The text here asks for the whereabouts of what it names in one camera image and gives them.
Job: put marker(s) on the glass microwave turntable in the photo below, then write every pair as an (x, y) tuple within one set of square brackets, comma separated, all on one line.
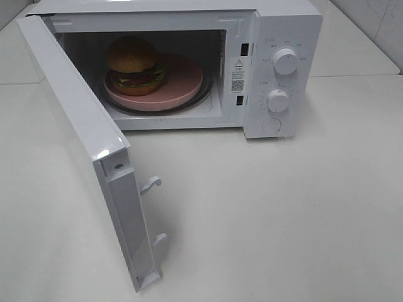
[(201, 97)]

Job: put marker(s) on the round white door button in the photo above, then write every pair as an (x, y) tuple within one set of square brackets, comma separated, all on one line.
[(271, 125)]

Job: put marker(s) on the upper white microwave knob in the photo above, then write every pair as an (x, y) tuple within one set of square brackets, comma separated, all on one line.
[(285, 61)]

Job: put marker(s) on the burger with sesame-free bun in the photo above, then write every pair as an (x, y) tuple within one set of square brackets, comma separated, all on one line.
[(134, 66)]

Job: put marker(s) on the white microwave knob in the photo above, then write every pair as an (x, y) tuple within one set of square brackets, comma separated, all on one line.
[(277, 100), (285, 61)]

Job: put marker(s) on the white microwave door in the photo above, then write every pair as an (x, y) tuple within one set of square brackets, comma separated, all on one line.
[(98, 151)]

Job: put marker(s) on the lower white microwave knob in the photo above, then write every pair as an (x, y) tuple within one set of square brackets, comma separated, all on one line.
[(277, 100)]

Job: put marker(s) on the white microwave oven body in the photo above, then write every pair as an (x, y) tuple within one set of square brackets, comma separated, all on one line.
[(233, 41)]

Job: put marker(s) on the pink round plate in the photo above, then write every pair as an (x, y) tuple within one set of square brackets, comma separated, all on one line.
[(183, 80)]

